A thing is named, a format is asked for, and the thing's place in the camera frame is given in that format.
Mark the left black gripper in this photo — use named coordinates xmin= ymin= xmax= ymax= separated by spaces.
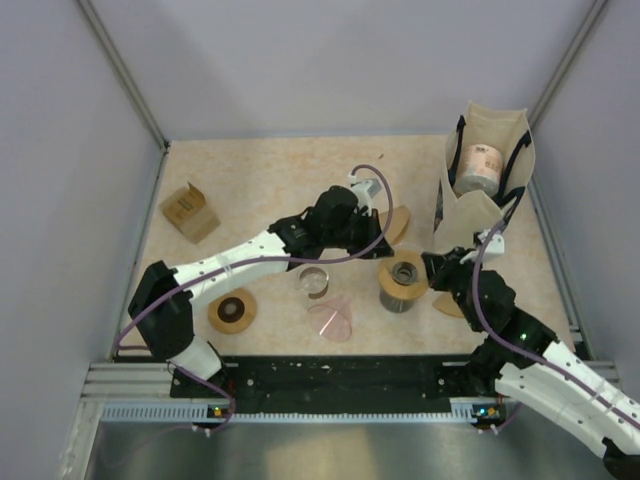
xmin=324 ymin=210 xmax=393 ymax=262

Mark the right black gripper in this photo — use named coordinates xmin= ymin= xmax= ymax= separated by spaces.
xmin=422 ymin=247 xmax=484 ymax=332

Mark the brown paper filter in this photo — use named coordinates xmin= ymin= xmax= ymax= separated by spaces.
xmin=378 ymin=205 xmax=410 ymax=245
xmin=432 ymin=293 xmax=464 ymax=319

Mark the wooden dripper ring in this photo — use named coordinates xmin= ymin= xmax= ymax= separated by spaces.
xmin=377 ymin=249 xmax=432 ymax=301
xmin=207 ymin=287 xmax=258 ymax=334

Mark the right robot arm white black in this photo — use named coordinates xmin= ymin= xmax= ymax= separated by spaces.
xmin=421 ymin=248 xmax=639 ymax=479

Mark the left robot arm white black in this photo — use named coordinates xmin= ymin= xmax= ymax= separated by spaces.
xmin=128 ymin=179 xmax=394 ymax=397

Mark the dark glass carafe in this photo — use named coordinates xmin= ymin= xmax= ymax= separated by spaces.
xmin=379 ymin=288 xmax=422 ymax=314

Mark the clear glass cup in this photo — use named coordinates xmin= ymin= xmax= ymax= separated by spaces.
xmin=298 ymin=266 xmax=330 ymax=300

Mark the pink paper roll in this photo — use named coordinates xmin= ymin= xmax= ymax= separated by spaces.
xmin=453 ymin=144 xmax=503 ymax=197

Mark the cream canvas tote bag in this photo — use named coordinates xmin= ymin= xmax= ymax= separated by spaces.
xmin=433 ymin=103 xmax=535 ymax=253

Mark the small cardboard box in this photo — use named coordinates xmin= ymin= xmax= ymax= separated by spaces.
xmin=160 ymin=182 xmax=220 ymax=244

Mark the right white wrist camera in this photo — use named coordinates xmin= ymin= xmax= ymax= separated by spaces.
xmin=474 ymin=229 xmax=506 ymax=263

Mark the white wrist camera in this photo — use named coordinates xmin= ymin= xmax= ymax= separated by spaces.
xmin=348 ymin=173 xmax=382 ymax=209
xmin=474 ymin=229 xmax=506 ymax=263

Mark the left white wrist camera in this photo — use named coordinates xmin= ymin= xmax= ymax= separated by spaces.
xmin=348 ymin=173 xmax=382 ymax=209

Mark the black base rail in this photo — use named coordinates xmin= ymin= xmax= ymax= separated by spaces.
xmin=169 ymin=353 xmax=506 ymax=415

